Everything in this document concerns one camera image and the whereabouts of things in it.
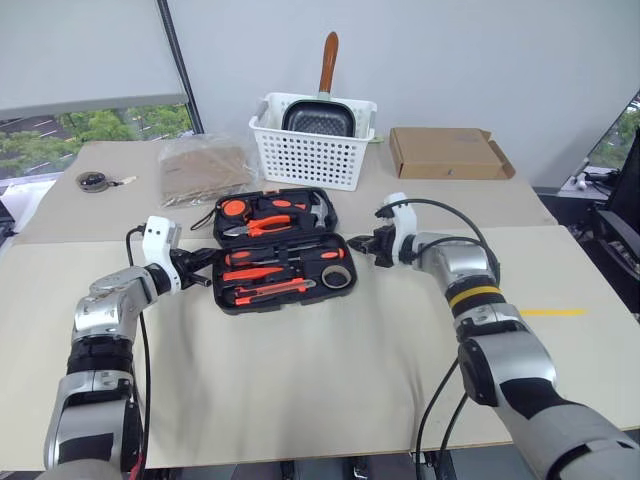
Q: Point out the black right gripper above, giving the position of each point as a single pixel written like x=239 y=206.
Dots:
x=385 y=245

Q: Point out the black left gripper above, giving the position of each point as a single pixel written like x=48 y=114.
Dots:
x=187 y=262

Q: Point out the small orange tester screwdriver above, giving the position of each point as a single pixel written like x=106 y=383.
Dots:
x=245 y=300

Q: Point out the dark tape roll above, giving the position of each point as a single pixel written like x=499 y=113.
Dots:
x=323 y=278

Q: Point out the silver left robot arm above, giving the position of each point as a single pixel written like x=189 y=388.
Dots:
x=105 y=310

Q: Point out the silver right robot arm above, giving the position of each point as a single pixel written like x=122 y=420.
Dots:
x=515 y=360

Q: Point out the black plastic tool case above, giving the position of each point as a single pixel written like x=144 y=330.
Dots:
x=300 y=301

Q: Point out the steel claw hammer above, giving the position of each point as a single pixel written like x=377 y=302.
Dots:
x=322 y=210

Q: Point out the orange black tape measure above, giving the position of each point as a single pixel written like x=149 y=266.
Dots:
x=232 y=206

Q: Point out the orange combination pliers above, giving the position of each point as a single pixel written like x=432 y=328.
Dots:
x=265 y=226

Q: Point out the stubby black orange bit driver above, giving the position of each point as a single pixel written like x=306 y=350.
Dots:
x=281 y=204

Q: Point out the clear bag with brown sheets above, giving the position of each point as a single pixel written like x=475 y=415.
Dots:
x=202 y=172

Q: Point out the white perforated plastic basket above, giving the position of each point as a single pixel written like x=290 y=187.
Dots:
x=305 y=160

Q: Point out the tan table sheet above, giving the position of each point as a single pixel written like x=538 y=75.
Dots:
x=115 y=215

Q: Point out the brown cardboard box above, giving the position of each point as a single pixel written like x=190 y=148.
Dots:
x=440 y=152

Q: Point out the light beige table sheet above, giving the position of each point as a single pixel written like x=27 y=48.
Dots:
x=300 y=380

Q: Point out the white paper stack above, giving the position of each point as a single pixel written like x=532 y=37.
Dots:
x=20 y=197

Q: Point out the yellow tape strip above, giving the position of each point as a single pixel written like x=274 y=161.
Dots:
x=555 y=312

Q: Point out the small white object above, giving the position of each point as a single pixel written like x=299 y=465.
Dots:
x=580 y=184

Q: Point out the white roller blind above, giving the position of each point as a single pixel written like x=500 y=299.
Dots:
x=75 y=50

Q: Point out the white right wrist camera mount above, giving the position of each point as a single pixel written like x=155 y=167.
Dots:
x=405 y=220

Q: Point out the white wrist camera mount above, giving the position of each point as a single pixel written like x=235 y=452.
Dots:
x=157 y=235
x=405 y=220

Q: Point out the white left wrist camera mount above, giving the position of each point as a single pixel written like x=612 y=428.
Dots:
x=157 y=235

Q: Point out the black window post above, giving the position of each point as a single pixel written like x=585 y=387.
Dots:
x=177 y=65

